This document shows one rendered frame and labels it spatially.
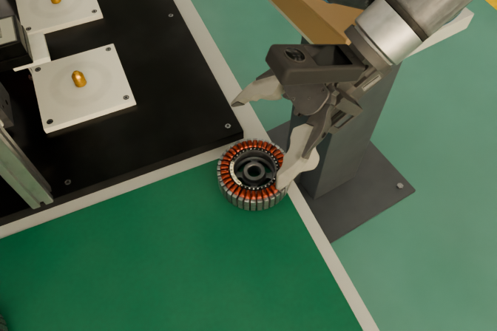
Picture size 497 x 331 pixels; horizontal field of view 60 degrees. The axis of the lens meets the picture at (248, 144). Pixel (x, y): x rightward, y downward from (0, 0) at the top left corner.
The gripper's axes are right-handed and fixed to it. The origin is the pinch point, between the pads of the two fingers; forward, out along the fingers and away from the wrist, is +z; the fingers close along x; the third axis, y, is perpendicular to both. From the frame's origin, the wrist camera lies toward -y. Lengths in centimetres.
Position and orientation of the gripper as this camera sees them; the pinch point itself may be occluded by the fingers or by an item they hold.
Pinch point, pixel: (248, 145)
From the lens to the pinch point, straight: 57.9
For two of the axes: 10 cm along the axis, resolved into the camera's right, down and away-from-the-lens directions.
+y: 6.1, 1.9, 7.7
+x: -4.1, -7.6, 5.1
